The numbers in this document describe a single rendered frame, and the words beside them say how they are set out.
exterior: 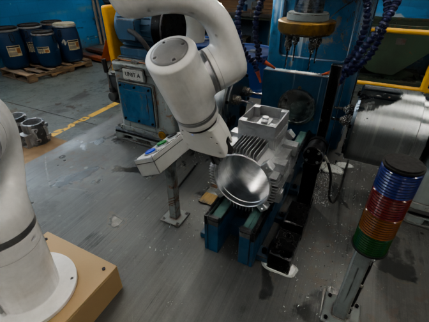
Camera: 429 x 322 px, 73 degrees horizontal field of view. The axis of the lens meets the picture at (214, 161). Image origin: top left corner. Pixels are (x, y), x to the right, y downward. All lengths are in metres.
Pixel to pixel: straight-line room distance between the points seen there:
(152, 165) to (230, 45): 0.38
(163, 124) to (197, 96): 0.75
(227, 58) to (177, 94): 0.10
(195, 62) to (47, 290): 0.54
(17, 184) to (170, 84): 0.33
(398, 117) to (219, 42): 0.63
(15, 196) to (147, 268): 0.39
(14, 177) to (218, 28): 0.43
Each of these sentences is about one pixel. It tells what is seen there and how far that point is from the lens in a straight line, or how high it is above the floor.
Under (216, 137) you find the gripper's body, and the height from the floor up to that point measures 1.19.
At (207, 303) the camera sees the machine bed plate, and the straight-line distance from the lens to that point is 0.77.
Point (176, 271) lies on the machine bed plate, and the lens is 0.83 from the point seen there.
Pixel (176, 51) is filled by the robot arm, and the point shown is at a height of 1.36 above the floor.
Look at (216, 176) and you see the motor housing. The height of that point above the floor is 1.00.
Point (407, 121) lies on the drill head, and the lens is 0.98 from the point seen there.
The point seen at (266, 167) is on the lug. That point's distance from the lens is 0.69.
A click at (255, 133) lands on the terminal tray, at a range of 0.75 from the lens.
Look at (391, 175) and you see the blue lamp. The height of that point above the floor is 1.20.
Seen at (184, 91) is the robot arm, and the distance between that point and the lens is 0.47.
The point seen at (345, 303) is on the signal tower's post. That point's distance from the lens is 0.75.
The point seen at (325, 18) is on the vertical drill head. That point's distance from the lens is 1.04.
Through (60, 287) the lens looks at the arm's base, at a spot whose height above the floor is 0.90.
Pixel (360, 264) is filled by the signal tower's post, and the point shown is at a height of 0.99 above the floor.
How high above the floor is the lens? 1.46
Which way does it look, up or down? 33 degrees down
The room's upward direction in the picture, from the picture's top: straight up
